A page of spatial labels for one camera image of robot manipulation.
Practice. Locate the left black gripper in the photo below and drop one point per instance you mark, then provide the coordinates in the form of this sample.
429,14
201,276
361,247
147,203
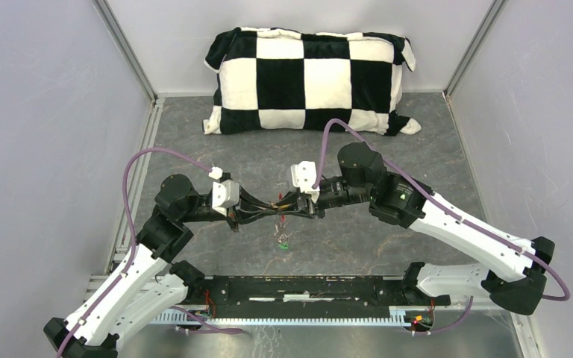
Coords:
250,207

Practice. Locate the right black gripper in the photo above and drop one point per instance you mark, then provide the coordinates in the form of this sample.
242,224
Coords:
304,213

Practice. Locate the red key tag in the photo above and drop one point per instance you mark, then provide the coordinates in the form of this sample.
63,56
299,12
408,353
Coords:
282,217

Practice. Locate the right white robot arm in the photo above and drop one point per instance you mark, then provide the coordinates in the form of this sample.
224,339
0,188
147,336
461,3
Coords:
509,270

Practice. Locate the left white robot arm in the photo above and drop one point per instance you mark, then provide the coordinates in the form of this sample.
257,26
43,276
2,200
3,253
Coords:
147,281

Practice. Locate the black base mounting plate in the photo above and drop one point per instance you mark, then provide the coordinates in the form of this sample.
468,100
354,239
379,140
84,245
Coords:
307,296

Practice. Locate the black and white checkered pillow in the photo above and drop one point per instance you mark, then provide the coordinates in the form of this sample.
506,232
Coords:
274,78

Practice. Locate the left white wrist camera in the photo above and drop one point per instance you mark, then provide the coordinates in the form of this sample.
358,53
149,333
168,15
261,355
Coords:
225,191

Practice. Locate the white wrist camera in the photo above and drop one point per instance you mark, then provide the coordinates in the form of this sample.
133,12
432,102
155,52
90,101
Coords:
303,177
225,191

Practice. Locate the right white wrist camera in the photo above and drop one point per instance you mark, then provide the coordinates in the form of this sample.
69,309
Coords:
303,177

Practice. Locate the white slotted cable duct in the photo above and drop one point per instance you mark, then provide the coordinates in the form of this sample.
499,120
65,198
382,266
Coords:
395,318

